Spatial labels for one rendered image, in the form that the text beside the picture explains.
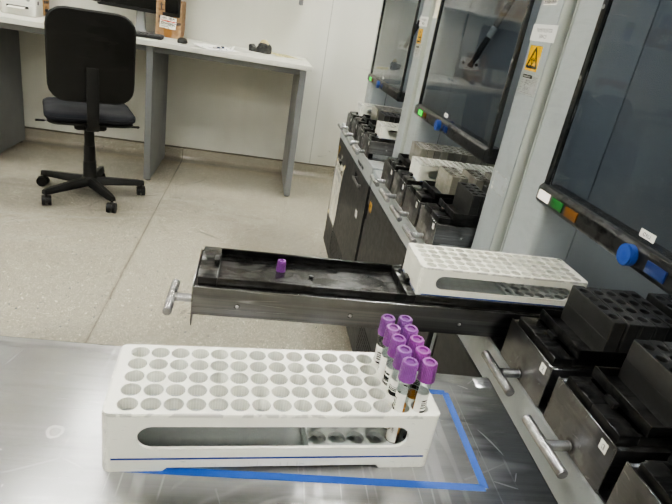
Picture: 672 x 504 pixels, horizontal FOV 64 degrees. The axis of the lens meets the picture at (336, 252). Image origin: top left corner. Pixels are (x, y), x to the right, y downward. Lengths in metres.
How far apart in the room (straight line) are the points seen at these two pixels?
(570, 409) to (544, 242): 0.39
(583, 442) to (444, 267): 0.33
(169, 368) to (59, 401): 0.12
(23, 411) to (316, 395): 0.27
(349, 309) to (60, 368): 0.42
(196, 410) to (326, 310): 0.39
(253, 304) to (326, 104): 3.61
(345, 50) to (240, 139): 1.06
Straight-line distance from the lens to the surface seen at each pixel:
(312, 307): 0.85
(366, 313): 0.87
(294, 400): 0.51
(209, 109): 4.38
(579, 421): 0.78
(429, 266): 0.88
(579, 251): 1.13
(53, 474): 0.54
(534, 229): 1.07
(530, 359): 0.88
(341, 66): 4.35
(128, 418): 0.49
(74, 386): 0.62
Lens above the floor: 1.20
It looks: 23 degrees down
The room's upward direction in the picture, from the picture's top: 10 degrees clockwise
